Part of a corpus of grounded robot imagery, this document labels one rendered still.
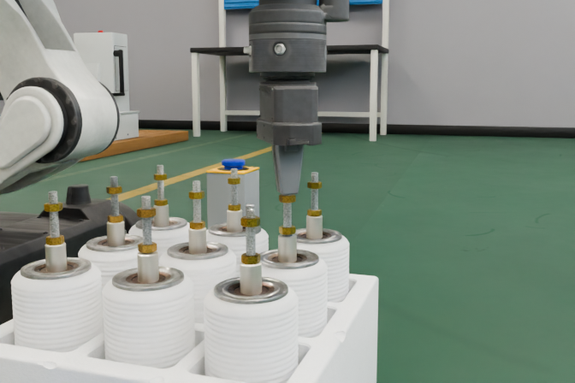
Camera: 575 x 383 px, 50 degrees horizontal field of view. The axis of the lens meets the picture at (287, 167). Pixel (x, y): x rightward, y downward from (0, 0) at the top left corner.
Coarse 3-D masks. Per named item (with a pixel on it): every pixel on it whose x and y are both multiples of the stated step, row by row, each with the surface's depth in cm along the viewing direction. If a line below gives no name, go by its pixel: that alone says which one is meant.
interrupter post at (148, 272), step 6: (138, 252) 66; (156, 252) 66; (138, 258) 66; (144, 258) 65; (150, 258) 65; (156, 258) 66; (138, 264) 66; (144, 264) 65; (150, 264) 65; (156, 264) 66; (138, 270) 66; (144, 270) 65; (150, 270) 65; (156, 270) 66; (138, 276) 66; (144, 276) 66; (150, 276) 66; (156, 276) 66; (144, 282) 66; (150, 282) 66
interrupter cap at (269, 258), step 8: (264, 256) 74; (272, 256) 75; (304, 256) 75; (312, 256) 74; (264, 264) 71; (272, 264) 71; (280, 264) 71; (288, 264) 71; (296, 264) 71; (304, 264) 71; (312, 264) 72
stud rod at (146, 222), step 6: (144, 198) 65; (150, 198) 65; (144, 204) 65; (150, 204) 65; (144, 222) 65; (150, 222) 66; (144, 228) 66; (150, 228) 66; (144, 234) 66; (150, 234) 66; (144, 240) 66; (150, 240) 66
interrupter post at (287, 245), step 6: (282, 234) 74; (294, 234) 74; (282, 240) 73; (288, 240) 73; (294, 240) 73; (282, 246) 73; (288, 246) 73; (294, 246) 73; (282, 252) 73; (288, 252) 73; (294, 252) 73; (282, 258) 73; (288, 258) 73; (294, 258) 73
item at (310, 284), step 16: (272, 272) 70; (288, 272) 70; (304, 272) 70; (320, 272) 72; (304, 288) 70; (320, 288) 72; (304, 304) 70; (320, 304) 72; (304, 320) 71; (320, 320) 72; (304, 336) 71
